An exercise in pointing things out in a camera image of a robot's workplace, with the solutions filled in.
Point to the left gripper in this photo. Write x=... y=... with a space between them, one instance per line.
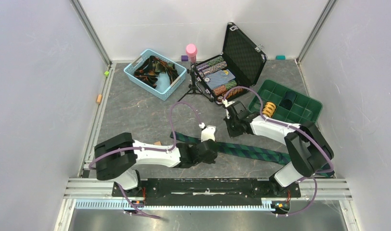
x=211 y=160

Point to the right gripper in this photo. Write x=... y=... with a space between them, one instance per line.
x=232 y=133

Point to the green navy striped tie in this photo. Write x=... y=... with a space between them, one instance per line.
x=245 y=151

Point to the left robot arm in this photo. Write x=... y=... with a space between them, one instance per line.
x=114 y=158

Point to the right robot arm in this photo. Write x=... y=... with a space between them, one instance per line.
x=309 y=152

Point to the pile of dark ties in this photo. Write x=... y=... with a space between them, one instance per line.
x=150 y=70

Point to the green compartment tray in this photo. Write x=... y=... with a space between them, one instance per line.
x=304 y=109

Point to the black small tripod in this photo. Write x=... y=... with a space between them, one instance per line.
x=194 y=89

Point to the rolled navy tie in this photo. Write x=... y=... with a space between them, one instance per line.
x=288 y=100

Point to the black open carrying case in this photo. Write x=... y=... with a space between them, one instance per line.
x=239 y=64

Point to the teal small block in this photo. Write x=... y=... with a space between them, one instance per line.
x=280 y=57

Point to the purple small block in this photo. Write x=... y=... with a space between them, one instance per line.
x=184 y=58

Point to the pink cylinder on tripod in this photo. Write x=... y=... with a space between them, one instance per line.
x=191 y=51

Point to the light blue perforated basket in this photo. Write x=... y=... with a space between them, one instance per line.
x=164 y=89

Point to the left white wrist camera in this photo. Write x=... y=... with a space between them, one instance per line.
x=207 y=132

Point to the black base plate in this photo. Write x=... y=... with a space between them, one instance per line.
x=210 y=191

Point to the orange block on rail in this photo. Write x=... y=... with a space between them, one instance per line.
x=99 y=98

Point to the aluminium slotted rail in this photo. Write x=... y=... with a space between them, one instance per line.
x=91 y=204

